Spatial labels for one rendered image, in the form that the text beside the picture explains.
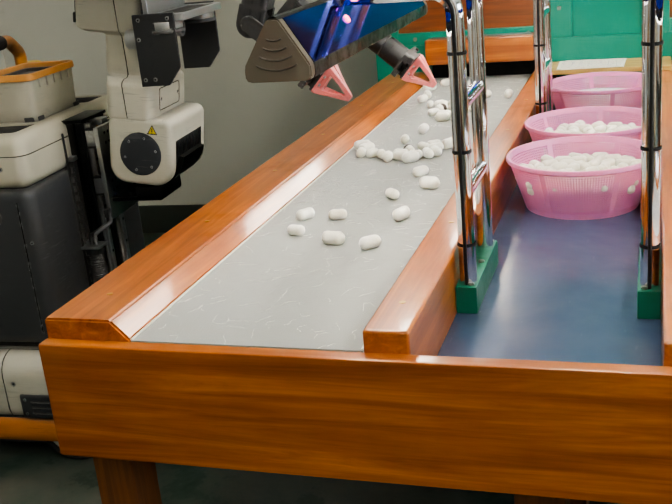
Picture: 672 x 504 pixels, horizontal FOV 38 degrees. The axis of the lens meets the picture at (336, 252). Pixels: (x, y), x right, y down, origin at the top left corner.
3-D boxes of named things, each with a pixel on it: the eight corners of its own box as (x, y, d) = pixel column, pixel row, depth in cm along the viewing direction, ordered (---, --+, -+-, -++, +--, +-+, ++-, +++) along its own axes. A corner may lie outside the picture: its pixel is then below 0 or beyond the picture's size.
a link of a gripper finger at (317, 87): (366, 81, 205) (331, 53, 205) (356, 88, 198) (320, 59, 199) (347, 106, 208) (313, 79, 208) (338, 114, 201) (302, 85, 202)
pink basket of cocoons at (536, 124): (545, 187, 191) (544, 139, 188) (512, 156, 216) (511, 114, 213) (679, 172, 192) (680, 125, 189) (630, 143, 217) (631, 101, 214)
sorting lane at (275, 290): (132, 355, 121) (129, 339, 121) (431, 86, 284) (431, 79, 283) (364, 367, 112) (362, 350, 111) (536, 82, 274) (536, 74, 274)
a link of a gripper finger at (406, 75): (447, 70, 237) (417, 46, 237) (442, 76, 230) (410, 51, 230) (431, 92, 240) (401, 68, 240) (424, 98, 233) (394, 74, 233)
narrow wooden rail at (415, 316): (369, 416, 114) (361, 330, 111) (537, 105, 276) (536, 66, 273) (415, 419, 113) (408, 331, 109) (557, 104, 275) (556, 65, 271)
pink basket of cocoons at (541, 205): (498, 225, 171) (496, 173, 168) (517, 184, 195) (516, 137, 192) (658, 226, 163) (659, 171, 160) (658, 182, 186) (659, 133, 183)
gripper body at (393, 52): (421, 50, 237) (397, 31, 237) (412, 57, 228) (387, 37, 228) (405, 71, 240) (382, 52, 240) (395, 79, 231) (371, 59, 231)
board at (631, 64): (539, 75, 258) (539, 71, 258) (545, 66, 271) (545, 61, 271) (671, 70, 248) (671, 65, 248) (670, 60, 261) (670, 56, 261)
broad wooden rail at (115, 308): (69, 446, 130) (42, 318, 124) (395, 134, 292) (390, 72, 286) (150, 453, 126) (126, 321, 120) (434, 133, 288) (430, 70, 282)
